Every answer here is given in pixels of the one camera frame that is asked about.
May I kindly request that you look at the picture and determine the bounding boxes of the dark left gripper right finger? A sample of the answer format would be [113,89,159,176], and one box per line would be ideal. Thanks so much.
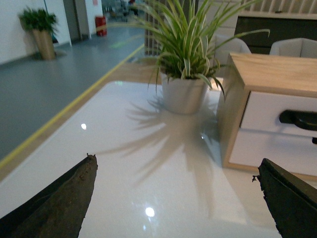
[253,158,317,238]

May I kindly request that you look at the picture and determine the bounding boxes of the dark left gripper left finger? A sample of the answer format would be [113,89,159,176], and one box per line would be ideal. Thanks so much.
[0,155,98,238]

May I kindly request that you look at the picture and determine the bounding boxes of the wooden drawer cabinet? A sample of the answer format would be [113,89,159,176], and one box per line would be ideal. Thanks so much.
[217,53,317,180]

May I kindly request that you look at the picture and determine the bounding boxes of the white plant pot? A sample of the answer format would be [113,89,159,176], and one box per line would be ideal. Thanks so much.
[160,72,208,115]

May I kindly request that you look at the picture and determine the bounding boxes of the grey armchair right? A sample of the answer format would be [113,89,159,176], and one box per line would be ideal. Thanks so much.
[269,38,317,59]

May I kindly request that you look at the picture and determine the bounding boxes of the grey armchair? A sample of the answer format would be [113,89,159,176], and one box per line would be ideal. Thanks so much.
[213,34,251,65]
[269,38,317,59]

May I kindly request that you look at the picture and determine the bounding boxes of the grey armchair left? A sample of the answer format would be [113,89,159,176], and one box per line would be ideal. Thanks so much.
[213,34,251,65]

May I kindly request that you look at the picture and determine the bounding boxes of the tan tall planter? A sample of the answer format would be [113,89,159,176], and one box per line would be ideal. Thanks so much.
[32,29,55,60]

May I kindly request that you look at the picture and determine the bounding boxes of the dark reception counter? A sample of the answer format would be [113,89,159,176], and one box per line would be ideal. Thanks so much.
[235,16,317,55]

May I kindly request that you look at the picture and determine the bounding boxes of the distant green potted plant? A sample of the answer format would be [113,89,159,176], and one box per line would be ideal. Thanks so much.
[18,7,57,33]

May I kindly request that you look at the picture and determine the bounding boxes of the red fire extinguisher box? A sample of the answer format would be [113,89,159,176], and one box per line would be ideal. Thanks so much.
[95,15,107,36]

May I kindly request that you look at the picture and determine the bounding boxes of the spider plant green leaves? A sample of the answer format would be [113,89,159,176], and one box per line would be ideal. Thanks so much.
[104,0,258,93]

